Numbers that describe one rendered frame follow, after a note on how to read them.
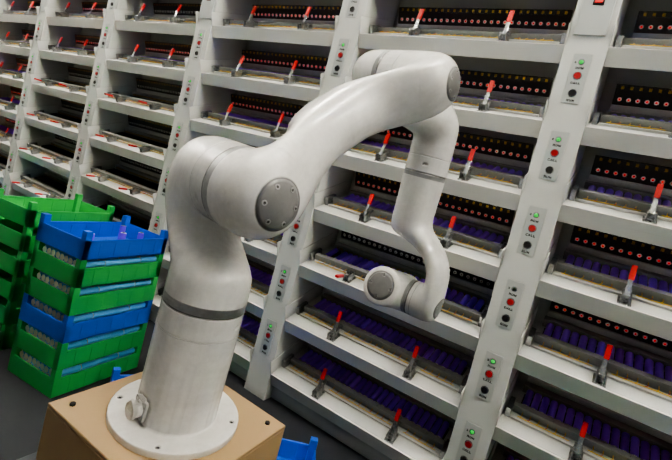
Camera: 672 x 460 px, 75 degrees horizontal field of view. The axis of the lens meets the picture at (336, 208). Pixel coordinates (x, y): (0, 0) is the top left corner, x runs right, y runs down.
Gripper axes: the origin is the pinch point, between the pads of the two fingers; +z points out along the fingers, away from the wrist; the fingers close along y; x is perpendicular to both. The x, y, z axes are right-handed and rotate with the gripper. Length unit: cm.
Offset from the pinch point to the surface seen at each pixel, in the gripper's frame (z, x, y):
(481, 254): 4.8, 15.8, 9.7
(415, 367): 13.6, -20.9, 0.2
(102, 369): -24, -56, -81
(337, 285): 5.4, -6.9, -28.9
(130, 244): -32, -16, -80
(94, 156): 7, 5, -185
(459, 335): 5.3, -6.6, 10.8
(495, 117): -5, 51, 4
